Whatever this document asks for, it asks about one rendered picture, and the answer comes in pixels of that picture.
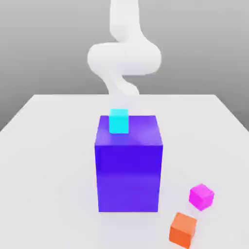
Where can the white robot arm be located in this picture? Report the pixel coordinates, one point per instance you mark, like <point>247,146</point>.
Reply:
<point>124,58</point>

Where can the small orange cube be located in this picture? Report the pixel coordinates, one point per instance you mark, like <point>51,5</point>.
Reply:
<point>181,230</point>

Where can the small cyan cube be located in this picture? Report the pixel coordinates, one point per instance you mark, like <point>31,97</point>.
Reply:
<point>118,122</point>

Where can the large purple box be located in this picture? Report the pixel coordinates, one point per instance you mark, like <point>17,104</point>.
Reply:
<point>128,175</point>

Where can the small magenta cube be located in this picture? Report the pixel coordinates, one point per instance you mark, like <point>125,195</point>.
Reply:
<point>201,197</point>

